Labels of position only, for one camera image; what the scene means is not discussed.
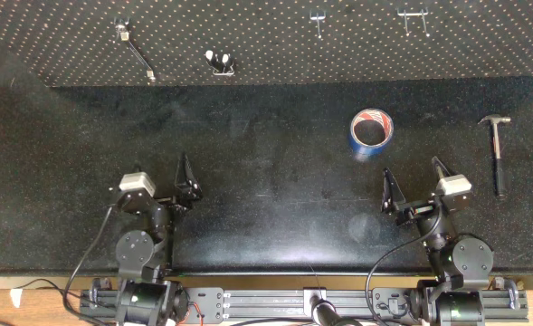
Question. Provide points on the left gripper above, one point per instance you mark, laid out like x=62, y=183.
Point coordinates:
x=180, y=201

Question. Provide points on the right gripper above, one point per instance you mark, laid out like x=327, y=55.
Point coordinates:
x=413, y=212

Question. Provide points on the roll of blue tape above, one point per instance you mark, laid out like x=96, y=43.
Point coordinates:
x=361, y=147

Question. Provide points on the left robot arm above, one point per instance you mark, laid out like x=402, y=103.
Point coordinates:
x=135, y=249

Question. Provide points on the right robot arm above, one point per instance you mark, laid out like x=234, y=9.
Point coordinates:
x=472, y=260

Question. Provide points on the black pegboard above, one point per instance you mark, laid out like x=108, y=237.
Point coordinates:
x=293, y=54

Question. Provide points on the hammer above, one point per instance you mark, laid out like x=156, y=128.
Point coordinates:
x=497, y=149

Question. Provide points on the black wrench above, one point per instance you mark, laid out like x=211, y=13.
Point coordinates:
x=137, y=54

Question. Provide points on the double prong metal hook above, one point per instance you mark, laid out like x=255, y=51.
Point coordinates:
x=413, y=14

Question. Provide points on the small metal hook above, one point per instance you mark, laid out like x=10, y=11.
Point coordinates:
x=121, y=22

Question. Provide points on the single prong metal hook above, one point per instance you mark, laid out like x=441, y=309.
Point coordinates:
x=317, y=17

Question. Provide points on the white tape piece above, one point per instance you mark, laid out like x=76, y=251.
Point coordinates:
x=16, y=296

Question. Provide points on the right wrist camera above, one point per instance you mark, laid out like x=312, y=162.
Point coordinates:
x=454, y=185

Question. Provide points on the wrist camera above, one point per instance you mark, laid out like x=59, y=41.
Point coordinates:
x=137, y=182
x=454, y=185

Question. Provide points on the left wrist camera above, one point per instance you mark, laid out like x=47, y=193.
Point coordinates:
x=137, y=182

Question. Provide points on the mounting rail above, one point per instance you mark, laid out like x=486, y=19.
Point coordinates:
x=266, y=305

